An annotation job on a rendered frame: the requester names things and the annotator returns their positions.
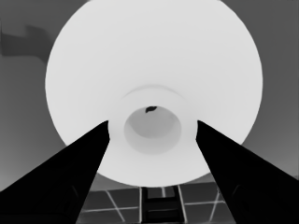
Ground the large thick white disc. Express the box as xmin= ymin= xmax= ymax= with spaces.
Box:
xmin=45 ymin=0 xmax=263 ymax=188

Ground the dark robot body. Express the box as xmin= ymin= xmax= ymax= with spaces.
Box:
xmin=139 ymin=185 xmax=189 ymax=224

